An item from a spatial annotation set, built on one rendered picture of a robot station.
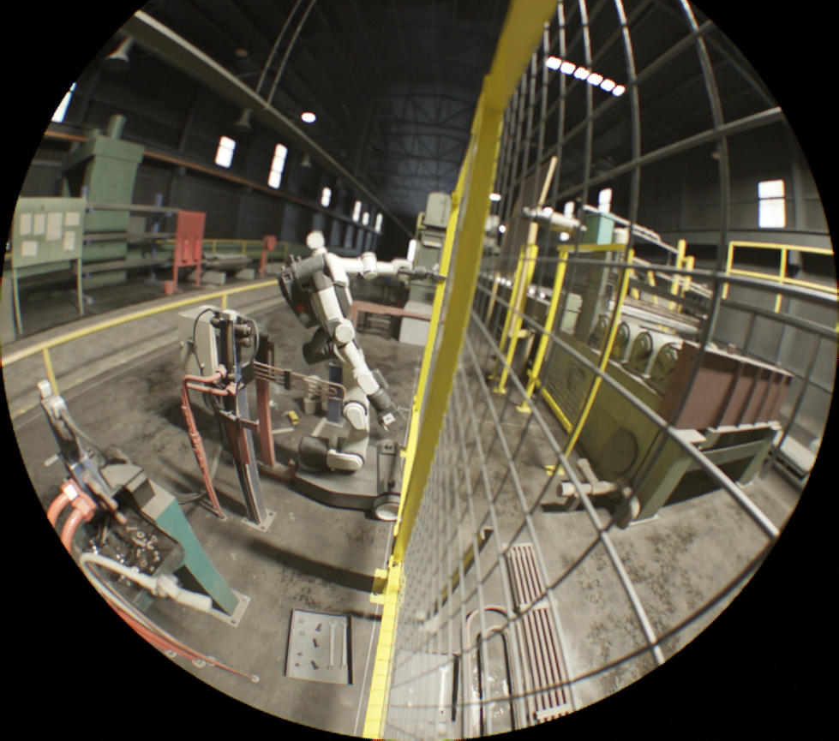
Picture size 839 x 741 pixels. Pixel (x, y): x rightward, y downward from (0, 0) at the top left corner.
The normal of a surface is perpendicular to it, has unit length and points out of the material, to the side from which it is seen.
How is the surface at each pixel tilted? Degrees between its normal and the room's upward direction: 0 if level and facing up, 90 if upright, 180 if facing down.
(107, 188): 90
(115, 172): 90
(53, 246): 90
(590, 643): 0
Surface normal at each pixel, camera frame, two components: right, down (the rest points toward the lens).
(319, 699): 0.17, -0.96
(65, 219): 0.98, 0.18
